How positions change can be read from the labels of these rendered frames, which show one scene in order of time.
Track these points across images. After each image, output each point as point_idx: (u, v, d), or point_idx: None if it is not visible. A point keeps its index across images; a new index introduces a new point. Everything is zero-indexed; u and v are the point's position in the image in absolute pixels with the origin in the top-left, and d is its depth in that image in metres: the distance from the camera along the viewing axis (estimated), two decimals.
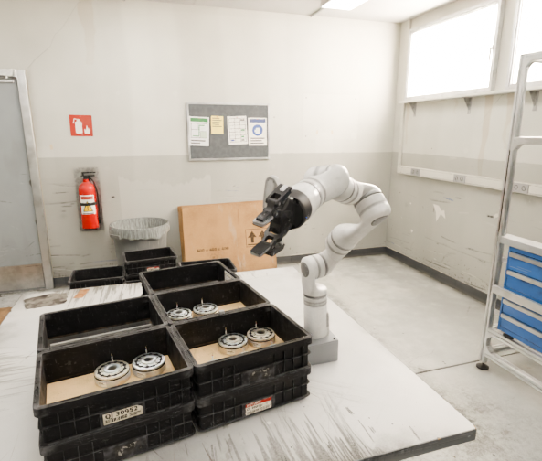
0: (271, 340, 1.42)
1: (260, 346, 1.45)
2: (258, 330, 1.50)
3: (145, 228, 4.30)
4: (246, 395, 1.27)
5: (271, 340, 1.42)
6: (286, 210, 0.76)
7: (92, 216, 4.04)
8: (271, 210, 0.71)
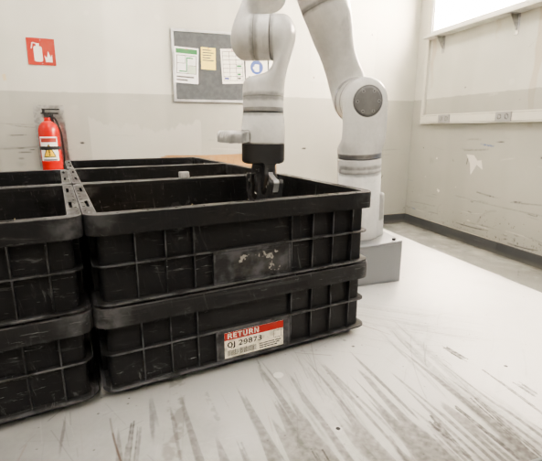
0: None
1: None
2: None
3: None
4: (226, 312, 0.55)
5: None
6: None
7: (55, 164, 3.32)
8: None
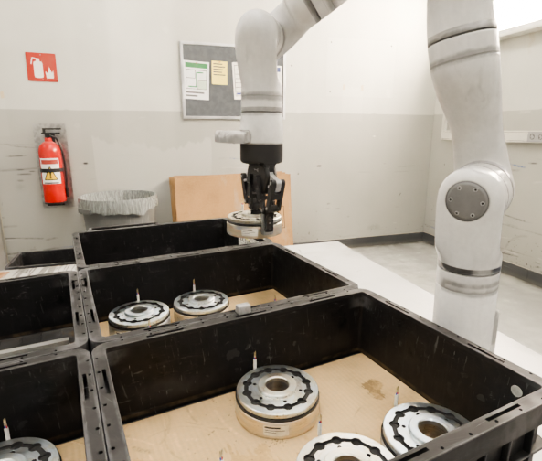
0: (396, 393, 0.47)
1: (255, 234, 0.73)
2: (249, 212, 0.78)
3: None
4: None
5: (395, 394, 0.47)
6: None
7: (57, 187, 3.10)
8: (272, 214, 0.71)
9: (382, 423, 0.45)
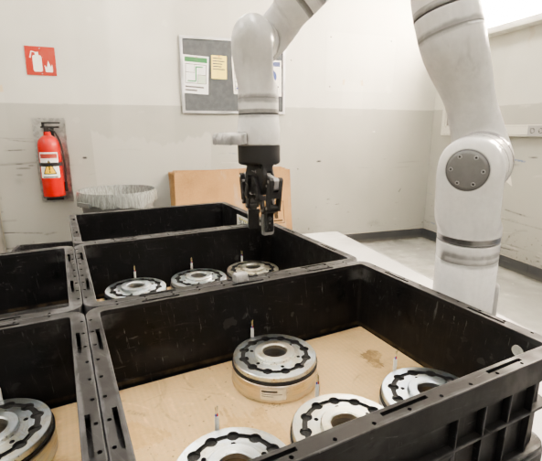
0: (395, 358, 0.47)
1: None
2: (247, 264, 0.82)
3: None
4: None
5: (394, 359, 0.47)
6: None
7: (56, 181, 3.09)
8: (272, 214, 0.71)
9: (380, 387, 0.45)
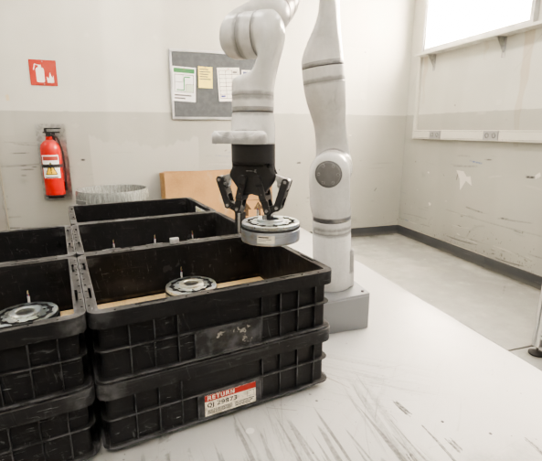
0: (257, 209, 0.76)
1: None
2: None
3: None
4: (206, 378, 0.66)
5: (257, 209, 0.77)
6: None
7: (57, 181, 3.42)
8: (272, 213, 0.72)
9: None
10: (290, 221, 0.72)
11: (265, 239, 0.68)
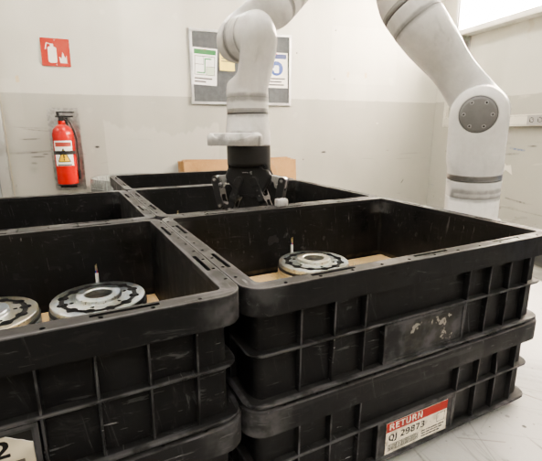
0: None
1: None
2: None
3: None
4: (387, 395, 0.42)
5: None
6: (265, 186, 0.72)
7: (69, 168, 3.19)
8: None
9: None
10: None
11: None
